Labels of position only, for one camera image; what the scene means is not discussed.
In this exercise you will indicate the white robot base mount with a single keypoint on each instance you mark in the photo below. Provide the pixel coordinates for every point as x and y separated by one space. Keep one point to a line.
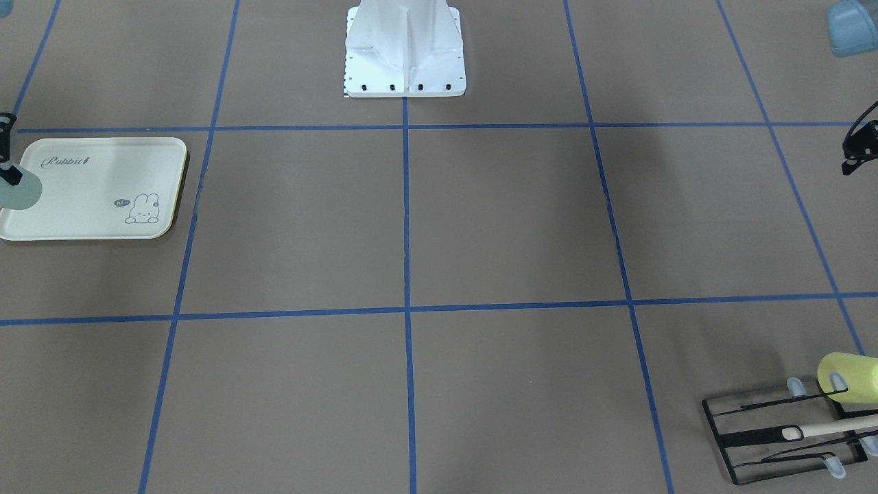
404 49

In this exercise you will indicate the wooden rack handle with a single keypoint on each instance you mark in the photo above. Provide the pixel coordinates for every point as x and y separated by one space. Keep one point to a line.
799 432

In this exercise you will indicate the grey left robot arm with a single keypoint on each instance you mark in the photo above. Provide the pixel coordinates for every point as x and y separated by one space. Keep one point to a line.
852 30

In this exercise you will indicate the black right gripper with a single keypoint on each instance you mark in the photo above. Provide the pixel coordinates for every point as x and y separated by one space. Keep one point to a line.
8 174

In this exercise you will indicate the black wire cup rack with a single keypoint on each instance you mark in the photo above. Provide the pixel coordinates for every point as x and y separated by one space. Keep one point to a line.
746 430

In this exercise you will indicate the yellow plastic cup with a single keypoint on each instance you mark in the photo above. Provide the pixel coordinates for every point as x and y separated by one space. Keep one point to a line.
858 372

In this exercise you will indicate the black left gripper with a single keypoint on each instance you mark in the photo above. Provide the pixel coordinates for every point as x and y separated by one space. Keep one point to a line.
865 145

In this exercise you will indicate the pale green plastic cup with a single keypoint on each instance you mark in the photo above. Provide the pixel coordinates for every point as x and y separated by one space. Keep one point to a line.
24 196

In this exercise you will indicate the white rabbit print tray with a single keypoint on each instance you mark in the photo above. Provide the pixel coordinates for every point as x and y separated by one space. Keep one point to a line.
111 188

